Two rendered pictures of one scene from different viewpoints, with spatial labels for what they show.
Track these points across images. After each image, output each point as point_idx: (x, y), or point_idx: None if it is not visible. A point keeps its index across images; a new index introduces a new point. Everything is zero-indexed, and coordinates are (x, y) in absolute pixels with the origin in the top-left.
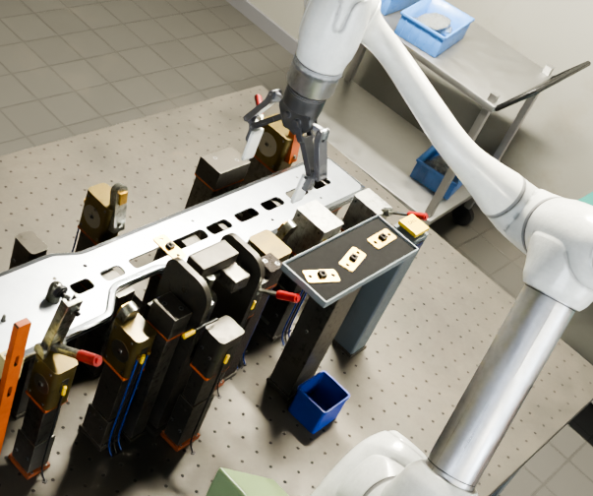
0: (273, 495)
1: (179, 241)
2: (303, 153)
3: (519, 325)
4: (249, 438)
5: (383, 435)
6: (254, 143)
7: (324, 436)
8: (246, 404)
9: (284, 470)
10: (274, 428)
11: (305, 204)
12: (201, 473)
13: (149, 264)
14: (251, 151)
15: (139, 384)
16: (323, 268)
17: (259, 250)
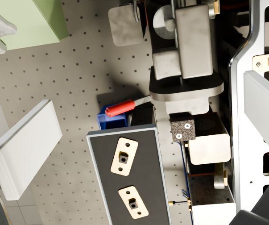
0: (13, 8)
1: None
2: None
3: None
4: (116, 62)
5: None
6: (266, 116)
7: (97, 111)
8: (141, 77)
9: (84, 69)
10: (116, 84)
11: (235, 214)
12: (104, 10)
13: (262, 26)
14: (254, 102)
15: None
16: (134, 166)
17: (209, 134)
